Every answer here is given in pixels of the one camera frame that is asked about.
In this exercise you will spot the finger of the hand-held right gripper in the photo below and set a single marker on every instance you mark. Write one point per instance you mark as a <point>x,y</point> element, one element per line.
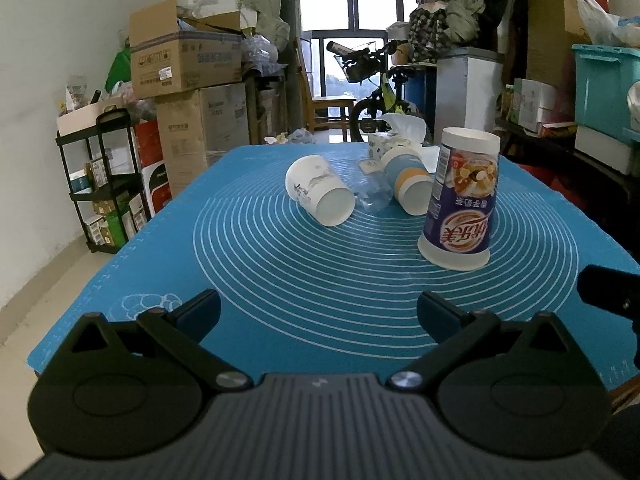
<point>612,290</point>

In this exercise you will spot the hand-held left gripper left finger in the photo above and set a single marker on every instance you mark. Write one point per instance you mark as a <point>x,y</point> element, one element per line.
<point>199,311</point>

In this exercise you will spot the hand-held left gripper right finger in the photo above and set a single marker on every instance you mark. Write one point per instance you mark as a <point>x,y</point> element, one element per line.
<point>436,312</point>

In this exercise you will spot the white printed paper cup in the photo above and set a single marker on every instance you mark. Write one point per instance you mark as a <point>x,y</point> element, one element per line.
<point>312,180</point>

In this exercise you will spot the tall purple label drink cup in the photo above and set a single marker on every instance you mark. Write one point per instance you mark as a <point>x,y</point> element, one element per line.
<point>462,195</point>

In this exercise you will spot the clear plastic cup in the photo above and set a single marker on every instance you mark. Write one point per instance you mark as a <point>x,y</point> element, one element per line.
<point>375,192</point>

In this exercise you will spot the blue and orange paper cup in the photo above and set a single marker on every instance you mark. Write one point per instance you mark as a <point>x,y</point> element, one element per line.
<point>407,175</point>

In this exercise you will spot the blue silicone baking mat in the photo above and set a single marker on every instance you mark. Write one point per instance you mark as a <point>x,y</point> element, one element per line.
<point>300,270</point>

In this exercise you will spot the white foam box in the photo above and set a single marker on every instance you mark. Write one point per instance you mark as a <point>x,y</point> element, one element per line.
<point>602,147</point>

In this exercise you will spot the red and white box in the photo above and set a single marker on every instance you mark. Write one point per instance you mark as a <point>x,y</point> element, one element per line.
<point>152,170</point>

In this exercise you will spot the black shelf cart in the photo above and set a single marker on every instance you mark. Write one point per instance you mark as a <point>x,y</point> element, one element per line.
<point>112,180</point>

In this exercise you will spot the large brown cardboard box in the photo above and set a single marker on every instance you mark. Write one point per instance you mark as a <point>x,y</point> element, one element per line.
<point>200,130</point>

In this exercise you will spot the patterned tissue box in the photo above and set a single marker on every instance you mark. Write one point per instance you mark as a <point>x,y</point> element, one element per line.
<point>395,135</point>

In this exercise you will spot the white green product box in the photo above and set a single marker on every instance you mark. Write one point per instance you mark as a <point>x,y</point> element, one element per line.
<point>535,105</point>

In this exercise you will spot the teal plastic storage bin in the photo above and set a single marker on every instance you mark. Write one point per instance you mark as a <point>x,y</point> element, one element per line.
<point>605,87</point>

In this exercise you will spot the white tray box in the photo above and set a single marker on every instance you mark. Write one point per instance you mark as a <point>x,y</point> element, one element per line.
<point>85,117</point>

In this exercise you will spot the white cabinet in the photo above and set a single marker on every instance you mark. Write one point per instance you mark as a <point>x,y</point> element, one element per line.
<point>470,90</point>

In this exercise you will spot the wooden chair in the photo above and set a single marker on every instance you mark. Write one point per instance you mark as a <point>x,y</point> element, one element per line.
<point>327,107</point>

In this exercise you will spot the black and green bicycle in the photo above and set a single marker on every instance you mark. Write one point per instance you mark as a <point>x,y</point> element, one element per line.
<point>372,75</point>

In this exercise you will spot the open brown cardboard box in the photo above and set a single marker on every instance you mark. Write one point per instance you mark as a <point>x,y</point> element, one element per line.
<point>185,60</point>

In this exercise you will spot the green bag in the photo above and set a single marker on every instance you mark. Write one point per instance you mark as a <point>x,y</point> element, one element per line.
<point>119,71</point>

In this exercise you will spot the tall brown cardboard box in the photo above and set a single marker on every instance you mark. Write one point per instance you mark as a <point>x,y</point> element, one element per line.
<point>550,40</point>

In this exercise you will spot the white plastic bag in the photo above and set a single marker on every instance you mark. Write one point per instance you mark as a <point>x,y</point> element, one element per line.
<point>602,22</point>

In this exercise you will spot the floral fabric bundle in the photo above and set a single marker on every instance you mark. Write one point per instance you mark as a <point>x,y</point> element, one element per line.
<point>429,32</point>

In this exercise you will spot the grey green curtain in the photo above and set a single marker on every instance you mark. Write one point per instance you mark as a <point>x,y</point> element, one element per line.
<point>477,5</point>

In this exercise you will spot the pale green curtain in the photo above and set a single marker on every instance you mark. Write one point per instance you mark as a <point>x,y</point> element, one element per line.
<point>260,0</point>

